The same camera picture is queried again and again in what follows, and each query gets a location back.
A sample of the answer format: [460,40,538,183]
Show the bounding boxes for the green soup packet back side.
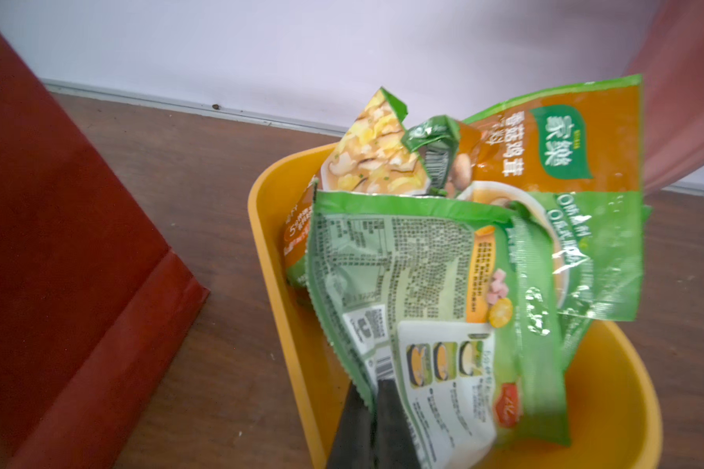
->
[305,192,570,468]

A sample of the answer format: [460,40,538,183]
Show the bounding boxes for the orange green mushroom soup packet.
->
[401,73,652,371]

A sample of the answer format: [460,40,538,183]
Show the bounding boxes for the yellow plastic tray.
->
[248,145,663,468]

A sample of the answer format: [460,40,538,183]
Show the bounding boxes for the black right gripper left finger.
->
[326,384,375,469]

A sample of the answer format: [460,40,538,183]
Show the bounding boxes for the red paper bag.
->
[0,34,207,468]

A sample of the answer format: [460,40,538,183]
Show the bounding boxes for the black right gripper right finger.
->
[374,380,420,469]

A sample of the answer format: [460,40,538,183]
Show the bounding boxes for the yellow corn soup packet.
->
[283,88,430,288]

